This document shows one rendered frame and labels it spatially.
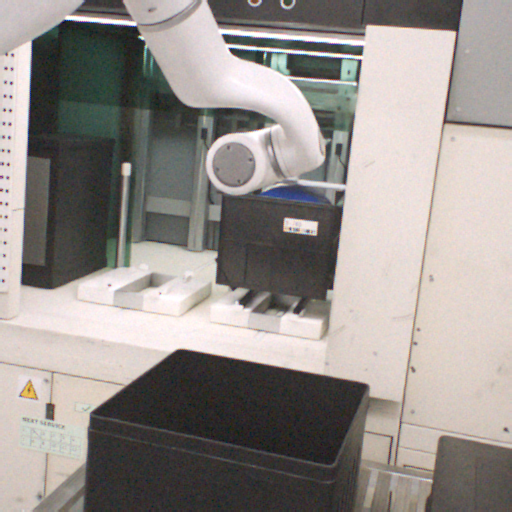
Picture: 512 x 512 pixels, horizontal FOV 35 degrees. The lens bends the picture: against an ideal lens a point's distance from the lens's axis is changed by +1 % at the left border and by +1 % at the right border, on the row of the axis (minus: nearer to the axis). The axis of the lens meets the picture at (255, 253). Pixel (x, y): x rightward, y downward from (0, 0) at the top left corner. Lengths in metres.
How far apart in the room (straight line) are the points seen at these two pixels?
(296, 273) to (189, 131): 0.85
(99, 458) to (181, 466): 0.09
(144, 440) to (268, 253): 0.65
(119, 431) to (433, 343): 0.54
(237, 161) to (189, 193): 1.14
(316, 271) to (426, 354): 0.30
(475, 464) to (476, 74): 0.53
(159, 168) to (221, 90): 1.22
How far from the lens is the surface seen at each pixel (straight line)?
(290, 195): 1.54
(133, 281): 1.65
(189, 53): 1.01
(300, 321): 1.46
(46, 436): 1.47
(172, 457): 0.88
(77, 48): 1.90
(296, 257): 1.45
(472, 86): 1.19
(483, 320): 1.23
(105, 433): 0.90
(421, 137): 1.15
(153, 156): 2.25
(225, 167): 1.09
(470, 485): 1.03
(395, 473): 1.26
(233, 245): 1.47
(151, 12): 0.99
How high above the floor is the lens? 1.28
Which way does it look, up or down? 11 degrees down
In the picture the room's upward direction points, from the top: 6 degrees clockwise
